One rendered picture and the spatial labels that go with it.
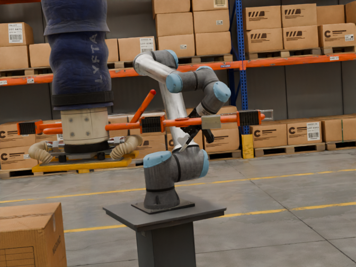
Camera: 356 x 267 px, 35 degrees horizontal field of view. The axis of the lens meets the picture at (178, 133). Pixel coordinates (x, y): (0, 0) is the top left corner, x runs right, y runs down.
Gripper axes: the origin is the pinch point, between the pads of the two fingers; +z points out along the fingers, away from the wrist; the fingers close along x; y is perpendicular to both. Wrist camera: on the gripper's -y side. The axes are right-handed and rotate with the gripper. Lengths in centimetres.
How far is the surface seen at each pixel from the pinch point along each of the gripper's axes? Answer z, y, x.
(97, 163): -19, 28, 76
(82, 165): -16, 32, 77
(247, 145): 275, -149, -586
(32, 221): 10, 35, 87
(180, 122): -40, 13, 56
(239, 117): -54, -3, 52
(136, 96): 375, 48, -684
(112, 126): -25, 32, 61
